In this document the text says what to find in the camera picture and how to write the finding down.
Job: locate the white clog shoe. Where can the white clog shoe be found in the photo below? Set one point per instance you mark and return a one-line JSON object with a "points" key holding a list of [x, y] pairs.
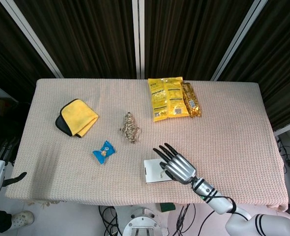
{"points": [[23, 218]]}

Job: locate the yellow folded microfiber towel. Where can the yellow folded microfiber towel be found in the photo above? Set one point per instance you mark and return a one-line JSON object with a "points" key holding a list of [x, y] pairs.
{"points": [[77, 115]]}

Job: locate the white metal frame post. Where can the white metal frame post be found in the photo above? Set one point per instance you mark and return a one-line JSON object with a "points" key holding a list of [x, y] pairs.
{"points": [[236, 37], [138, 37], [34, 37]]}

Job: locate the blue snack packet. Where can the blue snack packet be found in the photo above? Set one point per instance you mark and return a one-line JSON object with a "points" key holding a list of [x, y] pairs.
{"points": [[104, 152]]}

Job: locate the yellow snack bag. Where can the yellow snack bag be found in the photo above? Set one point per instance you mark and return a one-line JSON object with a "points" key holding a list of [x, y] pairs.
{"points": [[167, 98]]}

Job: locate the white shelf board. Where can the white shelf board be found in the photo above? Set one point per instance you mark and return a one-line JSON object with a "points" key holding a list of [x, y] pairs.
{"points": [[0, 89]]}

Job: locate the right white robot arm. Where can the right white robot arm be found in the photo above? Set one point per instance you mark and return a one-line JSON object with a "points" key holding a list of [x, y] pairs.
{"points": [[221, 204]]}

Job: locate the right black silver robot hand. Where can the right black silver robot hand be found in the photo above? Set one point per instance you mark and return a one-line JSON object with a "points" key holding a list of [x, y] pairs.
{"points": [[180, 168]]}

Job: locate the white card packet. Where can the white card packet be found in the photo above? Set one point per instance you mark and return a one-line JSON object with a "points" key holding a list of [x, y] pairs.
{"points": [[152, 172]]}

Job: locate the green small block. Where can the green small block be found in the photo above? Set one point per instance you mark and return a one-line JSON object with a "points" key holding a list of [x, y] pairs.
{"points": [[167, 207]]}

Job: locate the dark pleated curtain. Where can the dark pleated curtain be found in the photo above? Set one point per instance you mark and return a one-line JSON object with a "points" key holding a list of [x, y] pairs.
{"points": [[7, 49], [86, 37], [277, 61], [189, 37]]}

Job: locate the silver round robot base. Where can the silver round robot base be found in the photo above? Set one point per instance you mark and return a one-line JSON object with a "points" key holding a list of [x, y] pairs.
{"points": [[142, 222]]}

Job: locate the pink waffle tablecloth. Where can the pink waffle tablecloth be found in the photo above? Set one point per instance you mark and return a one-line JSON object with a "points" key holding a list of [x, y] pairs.
{"points": [[209, 147]]}

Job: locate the gold foil snack packet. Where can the gold foil snack packet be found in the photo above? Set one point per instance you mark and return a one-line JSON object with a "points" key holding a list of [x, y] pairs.
{"points": [[191, 100]]}

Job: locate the white frame foot bar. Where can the white frame foot bar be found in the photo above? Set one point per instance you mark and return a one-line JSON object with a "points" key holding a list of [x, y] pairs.
{"points": [[287, 130]]}

